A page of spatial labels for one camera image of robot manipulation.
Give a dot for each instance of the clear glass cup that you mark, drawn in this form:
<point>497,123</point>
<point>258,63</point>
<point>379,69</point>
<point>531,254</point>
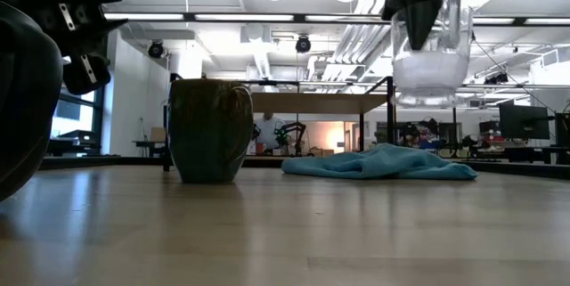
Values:
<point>432,76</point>

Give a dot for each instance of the small dark side table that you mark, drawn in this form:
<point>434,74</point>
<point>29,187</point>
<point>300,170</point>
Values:
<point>147,143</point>

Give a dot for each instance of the long ceiling light bar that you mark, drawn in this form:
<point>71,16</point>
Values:
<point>245,17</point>

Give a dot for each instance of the person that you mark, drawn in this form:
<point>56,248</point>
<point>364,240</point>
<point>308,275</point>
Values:
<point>267,132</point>

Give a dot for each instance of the small black background robot arm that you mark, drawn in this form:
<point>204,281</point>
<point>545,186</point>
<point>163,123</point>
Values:
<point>291,132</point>

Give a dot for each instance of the large black-framed window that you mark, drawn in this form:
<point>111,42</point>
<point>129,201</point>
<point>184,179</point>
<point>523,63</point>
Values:
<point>75,116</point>

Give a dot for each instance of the black computer monitor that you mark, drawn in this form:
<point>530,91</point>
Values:
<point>563,129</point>
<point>523,121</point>

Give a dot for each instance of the black ceiling spotlight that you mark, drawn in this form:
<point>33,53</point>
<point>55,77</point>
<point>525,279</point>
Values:
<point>156,49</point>
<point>496,79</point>
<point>303,44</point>

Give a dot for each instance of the wooden shelf black metal legs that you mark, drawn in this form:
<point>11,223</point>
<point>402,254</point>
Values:
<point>311,102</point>

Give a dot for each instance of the cardboard box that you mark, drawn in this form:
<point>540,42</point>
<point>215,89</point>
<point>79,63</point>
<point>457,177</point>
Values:
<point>158,134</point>

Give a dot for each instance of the turquoise cloth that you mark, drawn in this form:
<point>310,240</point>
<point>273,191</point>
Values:
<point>378,163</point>

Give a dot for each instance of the long black desk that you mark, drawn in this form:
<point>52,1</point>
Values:
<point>525,152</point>

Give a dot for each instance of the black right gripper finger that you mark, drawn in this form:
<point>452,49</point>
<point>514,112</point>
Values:
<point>394,5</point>
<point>420,23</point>

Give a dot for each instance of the black desktop device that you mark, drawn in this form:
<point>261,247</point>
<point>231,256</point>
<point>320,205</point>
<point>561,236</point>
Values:
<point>78,135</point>

